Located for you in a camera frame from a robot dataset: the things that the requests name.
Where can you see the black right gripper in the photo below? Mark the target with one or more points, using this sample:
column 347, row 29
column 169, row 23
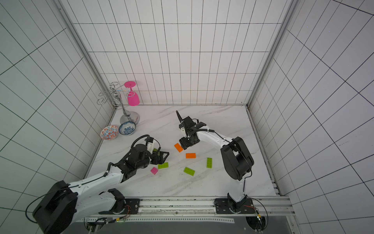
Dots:
column 186, row 126

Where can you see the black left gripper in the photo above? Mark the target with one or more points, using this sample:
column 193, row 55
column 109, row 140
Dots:
column 161, row 160

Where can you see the orange lego brick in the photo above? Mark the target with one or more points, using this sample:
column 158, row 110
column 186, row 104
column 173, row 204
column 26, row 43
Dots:
column 178, row 147
column 190, row 155

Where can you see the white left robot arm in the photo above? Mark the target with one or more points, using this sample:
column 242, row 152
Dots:
column 66, row 203

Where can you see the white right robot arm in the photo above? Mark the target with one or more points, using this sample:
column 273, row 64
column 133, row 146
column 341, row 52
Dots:
column 236, row 157

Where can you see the pink square lego brick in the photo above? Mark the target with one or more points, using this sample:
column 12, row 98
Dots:
column 154, row 171

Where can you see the blue floral ceramic bowl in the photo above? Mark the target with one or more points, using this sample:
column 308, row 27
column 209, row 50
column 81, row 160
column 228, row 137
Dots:
column 127, row 128

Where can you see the chrome glass holder stand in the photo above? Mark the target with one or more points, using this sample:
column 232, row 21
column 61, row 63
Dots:
column 117, row 93

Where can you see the orange patterned ceramic bowl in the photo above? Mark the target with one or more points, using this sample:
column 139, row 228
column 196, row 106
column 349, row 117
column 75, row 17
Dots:
column 109, row 133

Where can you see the pink wine glass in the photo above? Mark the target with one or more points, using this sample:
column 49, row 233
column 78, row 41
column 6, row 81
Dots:
column 133, row 98

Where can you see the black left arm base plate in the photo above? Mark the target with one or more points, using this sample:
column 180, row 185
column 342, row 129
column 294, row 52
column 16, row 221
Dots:
column 125, row 207

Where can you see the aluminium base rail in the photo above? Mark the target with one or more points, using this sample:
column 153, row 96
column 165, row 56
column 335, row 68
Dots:
column 196, row 209

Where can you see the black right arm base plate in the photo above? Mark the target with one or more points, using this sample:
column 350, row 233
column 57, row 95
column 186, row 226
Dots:
column 229, row 207

